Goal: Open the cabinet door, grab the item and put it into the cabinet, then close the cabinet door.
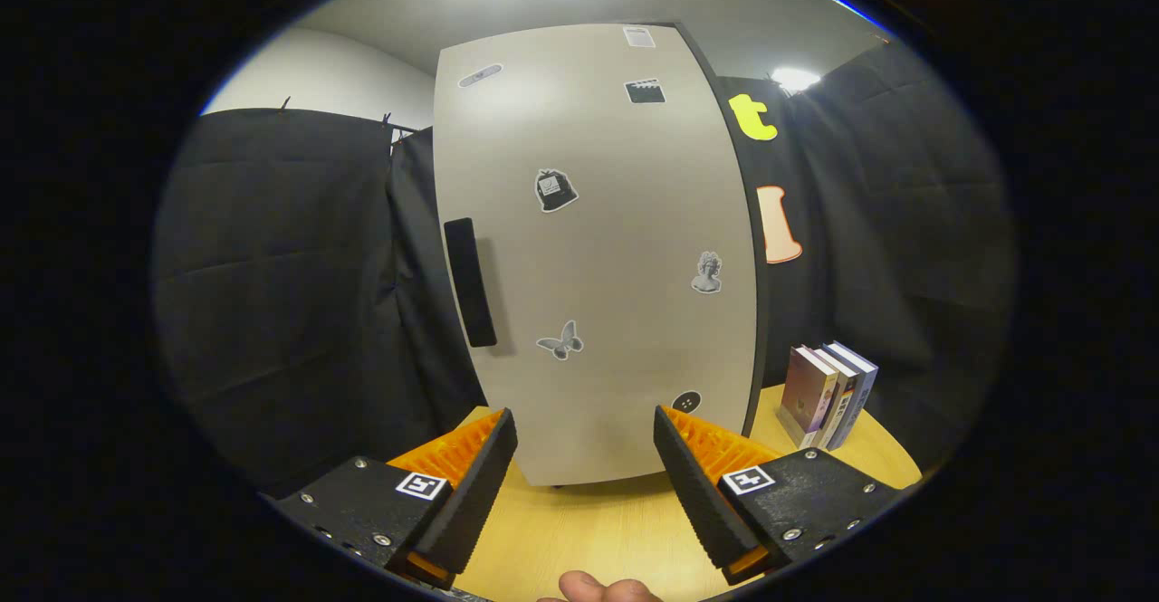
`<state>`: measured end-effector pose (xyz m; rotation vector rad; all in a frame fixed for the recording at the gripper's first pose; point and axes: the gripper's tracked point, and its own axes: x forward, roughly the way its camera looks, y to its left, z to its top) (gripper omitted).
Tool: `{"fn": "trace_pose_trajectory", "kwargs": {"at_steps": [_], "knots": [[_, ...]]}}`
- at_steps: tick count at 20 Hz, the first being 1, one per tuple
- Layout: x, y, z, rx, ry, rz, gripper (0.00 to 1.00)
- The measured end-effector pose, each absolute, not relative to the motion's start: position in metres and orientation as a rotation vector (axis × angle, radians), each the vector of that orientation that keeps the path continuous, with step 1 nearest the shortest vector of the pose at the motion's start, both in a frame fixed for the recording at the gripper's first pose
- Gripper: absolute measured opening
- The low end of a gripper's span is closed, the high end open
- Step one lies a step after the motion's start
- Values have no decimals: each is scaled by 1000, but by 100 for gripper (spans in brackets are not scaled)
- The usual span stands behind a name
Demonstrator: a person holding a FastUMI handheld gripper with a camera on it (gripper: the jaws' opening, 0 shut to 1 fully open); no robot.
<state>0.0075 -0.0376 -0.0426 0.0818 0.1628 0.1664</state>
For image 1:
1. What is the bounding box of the white spine book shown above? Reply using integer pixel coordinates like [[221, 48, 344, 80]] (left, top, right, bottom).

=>
[[810, 346, 857, 449]]

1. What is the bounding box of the black backdrop cloth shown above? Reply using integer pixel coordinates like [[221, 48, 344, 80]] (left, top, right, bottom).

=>
[[149, 41, 1020, 499]]

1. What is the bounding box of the dark grey cabinet body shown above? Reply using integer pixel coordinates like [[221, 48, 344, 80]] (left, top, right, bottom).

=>
[[675, 21, 771, 440]]

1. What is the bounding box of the blue grey book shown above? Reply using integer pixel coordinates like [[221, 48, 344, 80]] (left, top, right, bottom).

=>
[[822, 340, 879, 452]]

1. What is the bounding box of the long ceiling light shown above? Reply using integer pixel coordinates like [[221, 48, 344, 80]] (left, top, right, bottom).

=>
[[831, 0, 884, 33]]

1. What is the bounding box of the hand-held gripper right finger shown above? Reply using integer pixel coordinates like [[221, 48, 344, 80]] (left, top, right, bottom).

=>
[[652, 406, 906, 588]]

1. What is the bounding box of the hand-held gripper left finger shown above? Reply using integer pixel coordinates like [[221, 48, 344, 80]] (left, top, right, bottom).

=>
[[272, 407, 519, 590]]

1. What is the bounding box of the small ceiling light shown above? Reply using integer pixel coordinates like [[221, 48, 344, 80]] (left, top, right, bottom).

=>
[[770, 66, 822, 94]]

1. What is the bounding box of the black door handle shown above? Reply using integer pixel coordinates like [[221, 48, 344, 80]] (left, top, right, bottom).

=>
[[443, 217, 499, 349]]

